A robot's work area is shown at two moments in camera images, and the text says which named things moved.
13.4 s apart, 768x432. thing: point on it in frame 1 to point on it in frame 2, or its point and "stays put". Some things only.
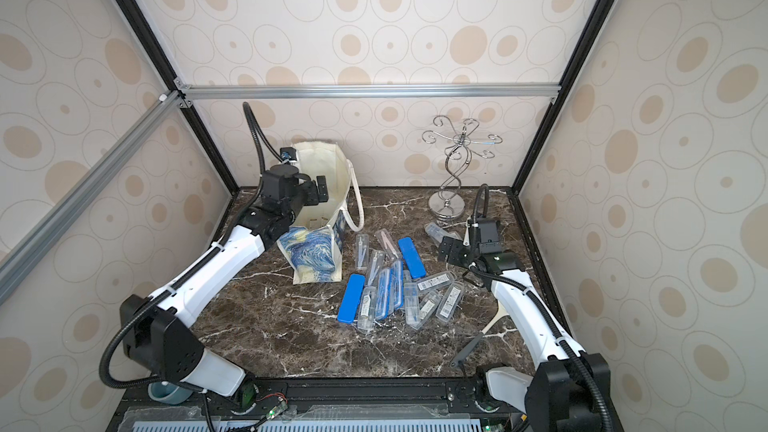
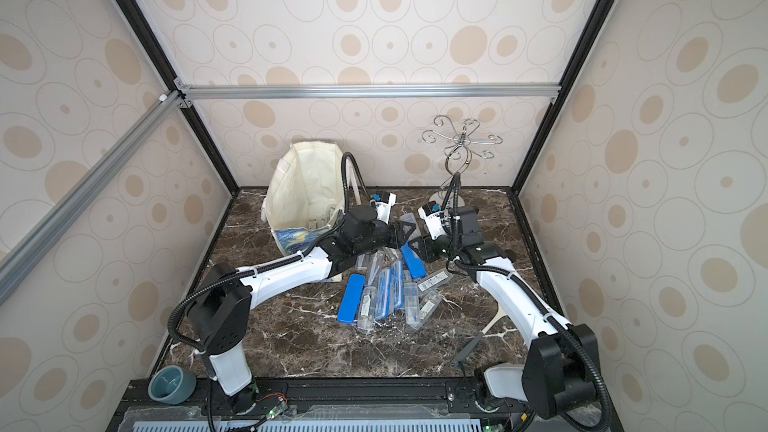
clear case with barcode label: x=436 y=281 stays put
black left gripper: x=316 y=196 to x=397 y=232
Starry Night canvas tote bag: x=314 y=241 stays put
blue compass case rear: x=412 y=257 stays put
